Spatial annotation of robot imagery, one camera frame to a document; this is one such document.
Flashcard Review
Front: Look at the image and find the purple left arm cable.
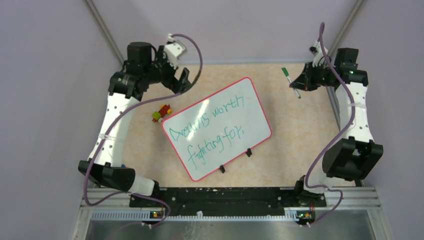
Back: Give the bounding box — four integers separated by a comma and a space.
82, 33, 204, 229

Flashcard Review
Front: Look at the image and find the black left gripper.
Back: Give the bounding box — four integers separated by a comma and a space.
143, 45, 190, 95

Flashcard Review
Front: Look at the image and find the black whiteboard foot clip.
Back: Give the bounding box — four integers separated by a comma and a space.
219, 165, 226, 174
245, 148, 253, 158

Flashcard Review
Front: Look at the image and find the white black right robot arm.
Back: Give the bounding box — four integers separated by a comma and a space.
290, 46, 384, 206

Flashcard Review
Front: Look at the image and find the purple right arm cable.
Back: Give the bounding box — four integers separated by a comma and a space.
298, 22, 357, 228

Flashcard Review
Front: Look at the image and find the pink framed whiteboard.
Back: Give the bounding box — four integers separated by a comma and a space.
161, 77, 272, 182

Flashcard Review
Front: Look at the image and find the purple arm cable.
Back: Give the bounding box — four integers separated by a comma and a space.
82, 33, 204, 229
298, 22, 357, 228

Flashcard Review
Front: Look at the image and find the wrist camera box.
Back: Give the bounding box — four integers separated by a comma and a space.
309, 40, 327, 67
163, 33, 187, 69

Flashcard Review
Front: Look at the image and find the green marker cap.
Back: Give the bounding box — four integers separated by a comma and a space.
281, 67, 290, 78

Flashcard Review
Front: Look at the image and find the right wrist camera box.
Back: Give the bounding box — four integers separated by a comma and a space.
309, 40, 327, 67

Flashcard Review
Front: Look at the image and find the white slotted cable duct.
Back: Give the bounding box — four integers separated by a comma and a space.
91, 210, 299, 222

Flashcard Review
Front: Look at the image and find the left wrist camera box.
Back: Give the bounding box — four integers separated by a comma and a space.
163, 33, 187, 69

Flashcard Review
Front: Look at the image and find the red yellow green toy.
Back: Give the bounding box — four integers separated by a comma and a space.
152, 104, 173, 123

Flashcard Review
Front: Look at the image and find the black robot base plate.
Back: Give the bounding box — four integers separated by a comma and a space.
129, 187, 327, 217

